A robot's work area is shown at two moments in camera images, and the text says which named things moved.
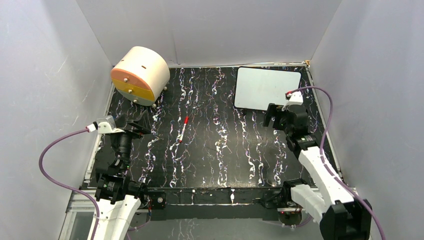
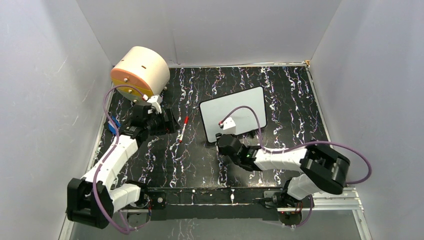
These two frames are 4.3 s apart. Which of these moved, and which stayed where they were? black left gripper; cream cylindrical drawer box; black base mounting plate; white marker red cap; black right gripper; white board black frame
Moved: white board black frame; black right gripper; black left gripper
Stayed: white marker red cap; black base mounting plate; cream cylindrical drawer box
